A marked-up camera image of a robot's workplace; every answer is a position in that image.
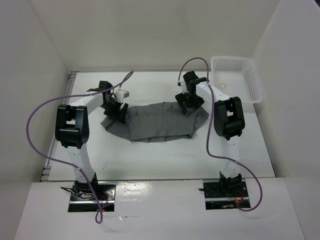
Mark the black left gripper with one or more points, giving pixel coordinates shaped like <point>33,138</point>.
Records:
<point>114,114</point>

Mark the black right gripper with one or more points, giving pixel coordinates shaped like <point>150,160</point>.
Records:
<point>181,98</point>

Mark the grey skirt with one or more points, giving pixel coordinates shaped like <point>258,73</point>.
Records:
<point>158,122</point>

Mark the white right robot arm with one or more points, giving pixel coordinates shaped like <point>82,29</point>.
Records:
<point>227,119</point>

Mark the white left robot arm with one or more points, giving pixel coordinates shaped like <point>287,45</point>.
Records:
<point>72,128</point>

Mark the white plastic mesh basket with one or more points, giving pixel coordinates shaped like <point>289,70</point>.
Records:
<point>240,76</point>

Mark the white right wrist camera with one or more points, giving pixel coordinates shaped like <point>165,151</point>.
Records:
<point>183,85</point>

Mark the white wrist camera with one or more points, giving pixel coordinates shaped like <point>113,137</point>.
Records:
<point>183,85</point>
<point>121,95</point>

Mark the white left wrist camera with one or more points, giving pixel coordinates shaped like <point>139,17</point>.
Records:
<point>121,95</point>

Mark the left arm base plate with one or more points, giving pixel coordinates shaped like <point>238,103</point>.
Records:
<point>82,199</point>

